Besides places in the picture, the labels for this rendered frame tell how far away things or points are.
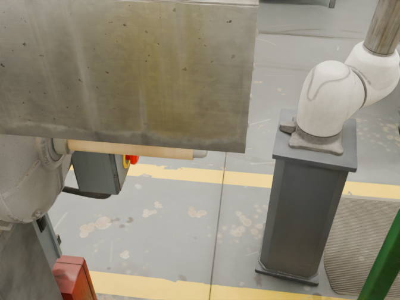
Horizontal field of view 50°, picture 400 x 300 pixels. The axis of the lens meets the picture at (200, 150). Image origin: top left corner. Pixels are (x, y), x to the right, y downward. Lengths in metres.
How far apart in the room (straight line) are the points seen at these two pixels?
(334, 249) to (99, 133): 1.79
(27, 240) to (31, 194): 0.37
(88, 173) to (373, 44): 0.96
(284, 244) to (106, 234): 0.85
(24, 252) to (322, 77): 0.96
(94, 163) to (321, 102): 0.75
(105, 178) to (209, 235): 1.17
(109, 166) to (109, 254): 1.15
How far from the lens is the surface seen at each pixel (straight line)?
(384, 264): 1.36
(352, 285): 2.03
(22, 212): 0.64
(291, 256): 1.86
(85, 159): 0.95
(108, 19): 0.35
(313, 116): 1.41
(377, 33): 1.47
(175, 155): 0.60
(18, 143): 0.59
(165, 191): 2.27
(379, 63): 1.49
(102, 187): 1.00
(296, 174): 1.51
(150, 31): 0.34
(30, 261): 1.03
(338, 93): 1.38
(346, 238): 2.18
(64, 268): 1.29
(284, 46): 3.65
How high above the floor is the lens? 1.65
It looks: 41 degrees down
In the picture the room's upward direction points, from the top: straight up
